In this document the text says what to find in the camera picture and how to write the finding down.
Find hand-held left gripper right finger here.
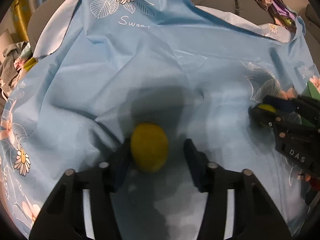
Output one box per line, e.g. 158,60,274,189
184,139,292,240

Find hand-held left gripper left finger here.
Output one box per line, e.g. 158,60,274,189
29,139,132,240

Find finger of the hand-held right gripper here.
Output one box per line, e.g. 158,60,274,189
248,107,320,136
265,95,320,117

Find green jujube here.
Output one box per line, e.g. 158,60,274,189
257,104,277,113
130,122,169,172

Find purple cloth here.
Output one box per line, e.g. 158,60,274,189
269,0,300,28

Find blue floral bed sheet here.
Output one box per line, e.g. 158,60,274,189
0,0,320,240

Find yellow green object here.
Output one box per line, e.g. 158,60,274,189
24,57,38,70

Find pile of crumpled clothes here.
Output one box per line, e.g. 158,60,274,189
0,41,33,90

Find yellow patterned curtain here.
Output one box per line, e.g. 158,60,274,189
11,0,36,41

